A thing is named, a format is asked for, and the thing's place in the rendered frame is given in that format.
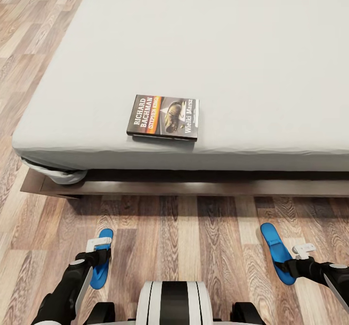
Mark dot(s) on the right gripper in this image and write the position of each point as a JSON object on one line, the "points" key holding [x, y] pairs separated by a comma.
{"points": [[297, 268]]}

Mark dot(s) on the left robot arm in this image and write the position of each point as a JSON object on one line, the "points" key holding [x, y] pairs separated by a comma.
{"points": [[62, 306]]}

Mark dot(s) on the sandal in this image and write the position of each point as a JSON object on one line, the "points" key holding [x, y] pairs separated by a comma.
{"points": [[278, 251], [100, 272]]}

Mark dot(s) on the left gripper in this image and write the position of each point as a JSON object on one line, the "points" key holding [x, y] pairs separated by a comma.
{"points": [[100, 256]]}

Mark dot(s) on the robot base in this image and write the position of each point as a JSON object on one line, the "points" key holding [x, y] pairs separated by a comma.
{"points": [[103, 313]]}

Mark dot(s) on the hardback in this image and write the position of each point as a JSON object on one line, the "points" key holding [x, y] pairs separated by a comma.
{"points": [[165, 118]]}

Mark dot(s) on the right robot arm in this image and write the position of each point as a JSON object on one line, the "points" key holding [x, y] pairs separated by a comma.
{"points": [[332, 275]]}

